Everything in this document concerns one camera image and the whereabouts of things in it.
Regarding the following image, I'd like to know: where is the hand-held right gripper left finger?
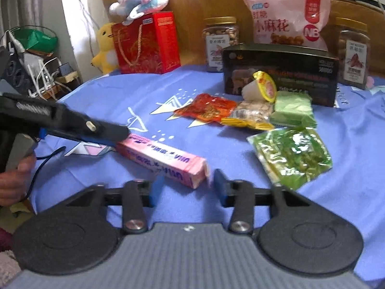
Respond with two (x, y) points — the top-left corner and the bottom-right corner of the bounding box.
(66, 175), (165, 236)

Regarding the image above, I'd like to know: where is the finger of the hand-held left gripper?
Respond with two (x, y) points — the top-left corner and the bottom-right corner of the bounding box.
(58, 104), (131, 141)
(38, 127), (120, 149)

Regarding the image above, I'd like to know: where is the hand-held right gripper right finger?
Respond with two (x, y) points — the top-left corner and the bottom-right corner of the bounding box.
(213, 169), (320, 237)

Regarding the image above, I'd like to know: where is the long pink candy box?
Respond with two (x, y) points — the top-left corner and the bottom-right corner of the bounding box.
(115, 134), (210, 189)

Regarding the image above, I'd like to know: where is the clear green pickled vegetable packet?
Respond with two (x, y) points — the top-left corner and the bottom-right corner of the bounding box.
(247, 127), (333, 192)

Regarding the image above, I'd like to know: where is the yellow nut packet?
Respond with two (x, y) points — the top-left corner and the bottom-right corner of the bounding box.
(220, 100), (276, 132)

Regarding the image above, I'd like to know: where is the orange-red spicy snack packet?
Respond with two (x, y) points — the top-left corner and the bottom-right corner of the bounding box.
(174, 93), (238, 125)

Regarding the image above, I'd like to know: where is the pale green snack packet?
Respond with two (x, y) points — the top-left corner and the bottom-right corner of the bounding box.
(269, 92), (318, 131)

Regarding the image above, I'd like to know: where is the jelly cup with yellow lid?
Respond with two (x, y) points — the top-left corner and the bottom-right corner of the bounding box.
(241, 70), (278, 103)

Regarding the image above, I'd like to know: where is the black tin box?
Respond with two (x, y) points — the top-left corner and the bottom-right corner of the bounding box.
(222, 43), (339, 108)

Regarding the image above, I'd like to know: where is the person's left hand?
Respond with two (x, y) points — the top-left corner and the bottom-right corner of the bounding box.
(0, 154), (37, 209)

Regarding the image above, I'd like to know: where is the beige power strip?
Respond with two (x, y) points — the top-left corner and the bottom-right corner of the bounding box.
(55, 63), (80, 84)

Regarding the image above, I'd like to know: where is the blue printed bedsheet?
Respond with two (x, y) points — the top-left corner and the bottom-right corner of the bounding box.
(28, 64), (385, 286)

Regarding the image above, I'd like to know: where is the green bag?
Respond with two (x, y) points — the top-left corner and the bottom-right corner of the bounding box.
(13, 29), (59, 56)

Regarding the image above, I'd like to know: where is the yellow duck plush toy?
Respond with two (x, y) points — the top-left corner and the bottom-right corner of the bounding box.
(91, 22), (120, 74)

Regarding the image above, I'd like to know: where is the red gift box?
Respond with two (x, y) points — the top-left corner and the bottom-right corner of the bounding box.
(111, 11), (181, 75)

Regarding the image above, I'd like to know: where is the grey curtain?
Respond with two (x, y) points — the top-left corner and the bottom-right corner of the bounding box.
(8, 0), (101, 86)

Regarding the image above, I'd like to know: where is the pale nut jar gold lid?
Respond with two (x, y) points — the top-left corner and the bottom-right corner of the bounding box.
(202, 16), (240, 73)

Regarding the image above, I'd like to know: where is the large pink snack bag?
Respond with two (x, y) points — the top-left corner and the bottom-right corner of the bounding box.
(241, 0), (332, 52)

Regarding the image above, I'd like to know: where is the brown nut jar gold lid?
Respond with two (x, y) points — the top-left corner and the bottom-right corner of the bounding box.
(334, 17), (371, 90)

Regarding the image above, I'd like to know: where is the white cable bundle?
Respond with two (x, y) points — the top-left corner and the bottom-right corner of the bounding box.
(26, 57), (73, 100)

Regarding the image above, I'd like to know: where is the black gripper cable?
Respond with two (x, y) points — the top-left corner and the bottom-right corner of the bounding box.
(23, 146), (67, 200)

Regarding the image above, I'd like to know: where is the black wire basket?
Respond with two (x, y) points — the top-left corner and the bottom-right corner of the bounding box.
(0, 25), (59, 95)

